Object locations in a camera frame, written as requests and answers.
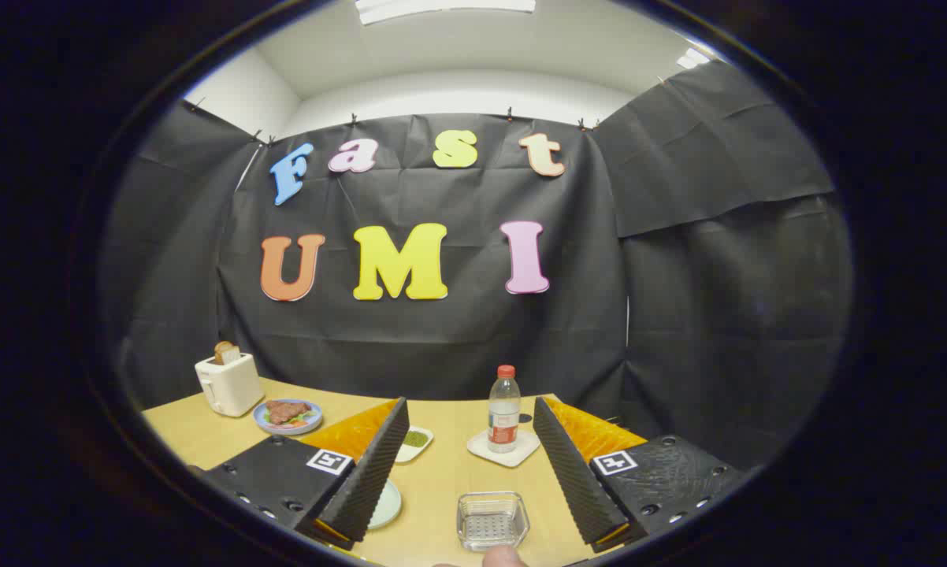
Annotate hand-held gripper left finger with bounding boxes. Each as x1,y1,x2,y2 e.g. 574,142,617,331
202,398,411,552

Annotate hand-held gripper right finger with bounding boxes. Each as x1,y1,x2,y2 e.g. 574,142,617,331
533,396,746,554

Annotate light green plate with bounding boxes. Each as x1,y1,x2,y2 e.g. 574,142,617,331
367,479,403,530

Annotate white divided dish with beans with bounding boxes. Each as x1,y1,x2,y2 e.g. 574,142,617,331
395,425,434,464

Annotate white square coaster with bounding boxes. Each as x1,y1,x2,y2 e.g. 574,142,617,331
466,428,541,469

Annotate clear plastic water bottle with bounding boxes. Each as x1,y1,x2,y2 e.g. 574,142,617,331
488,365,522,454

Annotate blue plate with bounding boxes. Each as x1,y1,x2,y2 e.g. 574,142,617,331
253,399,323,436

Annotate steak with vegetables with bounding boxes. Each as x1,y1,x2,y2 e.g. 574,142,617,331
265,400,314,426

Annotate white toaster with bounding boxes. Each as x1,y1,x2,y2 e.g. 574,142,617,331
195,352,266,417

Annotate long ceiling light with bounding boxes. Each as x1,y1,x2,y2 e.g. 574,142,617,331
355,0,536,26

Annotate metal wire basket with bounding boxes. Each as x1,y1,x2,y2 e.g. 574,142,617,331
456,491,531,552

